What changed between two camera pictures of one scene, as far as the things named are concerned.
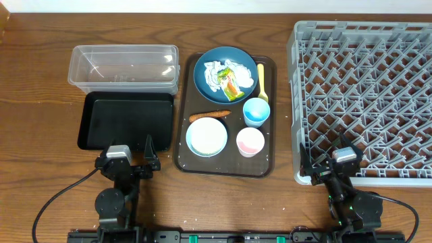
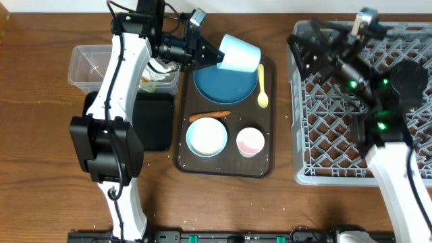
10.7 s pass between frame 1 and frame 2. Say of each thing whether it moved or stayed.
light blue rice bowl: stayed
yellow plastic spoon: stayed
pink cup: stayed
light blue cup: moved
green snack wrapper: moved
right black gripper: moved
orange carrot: stayed
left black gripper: moved
